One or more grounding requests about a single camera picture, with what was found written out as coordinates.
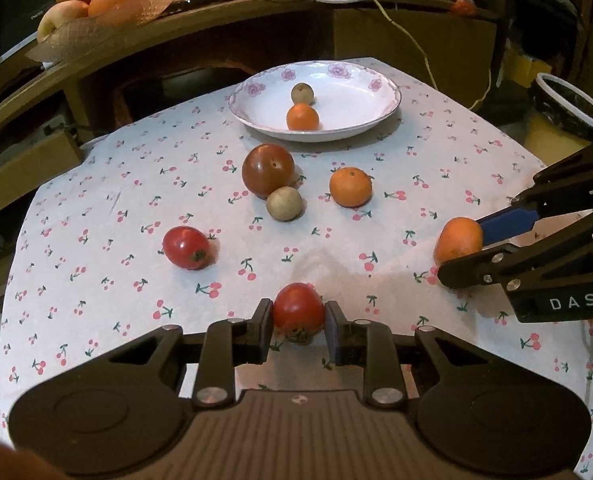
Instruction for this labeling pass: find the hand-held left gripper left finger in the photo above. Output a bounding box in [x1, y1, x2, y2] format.
[107, 299, 276, 408]

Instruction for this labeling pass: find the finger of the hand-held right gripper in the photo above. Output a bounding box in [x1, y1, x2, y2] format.
[437, 200, 593, 293]
[477, 132, 593, 251]

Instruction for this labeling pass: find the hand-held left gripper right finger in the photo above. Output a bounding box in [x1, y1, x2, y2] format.
[325, 301, 510, 408]

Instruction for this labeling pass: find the small orange mandarin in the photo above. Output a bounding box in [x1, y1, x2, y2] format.
[286, 103, 320, 132]
[434, 217, 485, 266]
[329, 167, 373, 208]

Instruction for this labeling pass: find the dark red tomato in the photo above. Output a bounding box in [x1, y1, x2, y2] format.
[242, 144, 296, 196]

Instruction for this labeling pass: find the white floral plate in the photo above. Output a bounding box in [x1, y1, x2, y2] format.
[228, 61, 402, 143]

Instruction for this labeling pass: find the cherry print tablecloth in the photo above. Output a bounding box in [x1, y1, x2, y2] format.
[0, 57, 593, 480]

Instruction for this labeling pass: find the glass fruit bowl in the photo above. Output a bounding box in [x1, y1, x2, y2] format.
[25, 0, 177, 63]

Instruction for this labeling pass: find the yellow apple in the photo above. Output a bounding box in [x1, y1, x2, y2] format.
[37, 0, 90, 43]

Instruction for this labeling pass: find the yellow cable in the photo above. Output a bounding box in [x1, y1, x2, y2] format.
[374, 0, 493, 111]

